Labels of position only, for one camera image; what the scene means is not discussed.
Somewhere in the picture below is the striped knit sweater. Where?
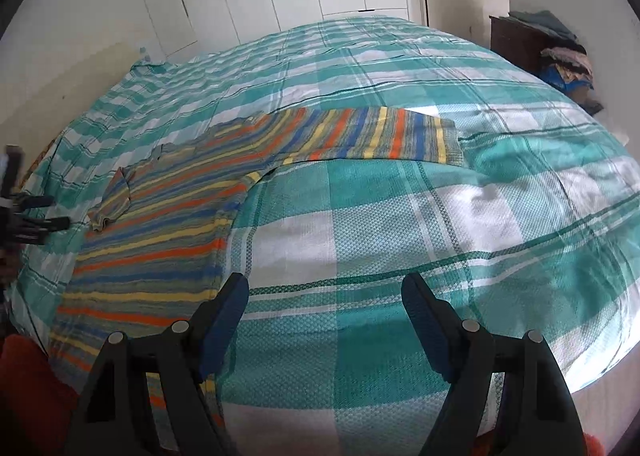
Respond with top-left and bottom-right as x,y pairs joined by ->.
46,106 -> 467,452

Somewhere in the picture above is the pile of clothes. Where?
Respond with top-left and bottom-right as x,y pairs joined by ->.
509,10 -> 603,116

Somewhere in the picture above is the dark wooden side table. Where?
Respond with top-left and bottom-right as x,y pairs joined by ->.
490,16 -> 552,75

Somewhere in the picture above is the teal white plaid bedspread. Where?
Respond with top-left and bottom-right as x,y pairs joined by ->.
9,17 -> 639,455

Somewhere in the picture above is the orange red garment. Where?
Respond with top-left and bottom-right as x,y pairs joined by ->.
1,334 -> 79,455

